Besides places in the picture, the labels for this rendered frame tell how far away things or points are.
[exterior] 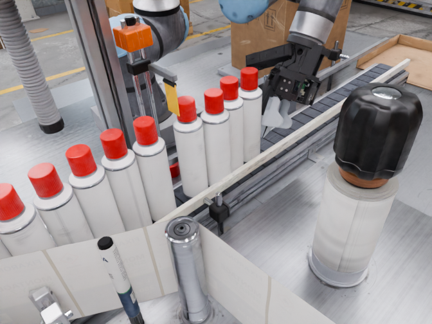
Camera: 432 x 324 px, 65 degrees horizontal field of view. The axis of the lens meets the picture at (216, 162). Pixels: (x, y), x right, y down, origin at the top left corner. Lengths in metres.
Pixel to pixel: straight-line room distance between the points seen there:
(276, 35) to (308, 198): 0.55
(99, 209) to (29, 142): 0.57
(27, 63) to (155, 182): 0.25
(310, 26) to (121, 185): 0.44
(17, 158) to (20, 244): 0.54
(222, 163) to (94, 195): 0.25
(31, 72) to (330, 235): 0.46
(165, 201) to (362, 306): 0.34
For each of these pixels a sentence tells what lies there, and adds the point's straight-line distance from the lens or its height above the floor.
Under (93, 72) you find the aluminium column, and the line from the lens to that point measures 0.62.
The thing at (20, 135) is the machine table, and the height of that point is 0.83.
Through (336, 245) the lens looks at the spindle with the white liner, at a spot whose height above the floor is 0.97.
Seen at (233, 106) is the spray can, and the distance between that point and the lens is 0.62.
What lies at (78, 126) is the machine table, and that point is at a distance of 1.07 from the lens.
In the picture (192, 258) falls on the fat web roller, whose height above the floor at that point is 1.03.
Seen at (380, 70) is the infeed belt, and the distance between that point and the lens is 1.21.
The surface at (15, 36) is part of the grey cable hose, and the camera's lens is 0.52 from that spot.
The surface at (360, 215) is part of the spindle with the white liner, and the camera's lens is 0.45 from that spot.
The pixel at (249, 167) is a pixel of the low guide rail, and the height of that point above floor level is 0.91.
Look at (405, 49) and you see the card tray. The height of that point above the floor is 0.83.
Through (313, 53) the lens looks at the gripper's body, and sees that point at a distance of 0.70.
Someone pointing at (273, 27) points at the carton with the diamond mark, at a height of 1.03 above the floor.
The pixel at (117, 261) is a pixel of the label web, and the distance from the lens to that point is 0.41.
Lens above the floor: 1.35
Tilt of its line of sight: 39 degrees down
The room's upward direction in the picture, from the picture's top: 4 degrees counter-clockwise
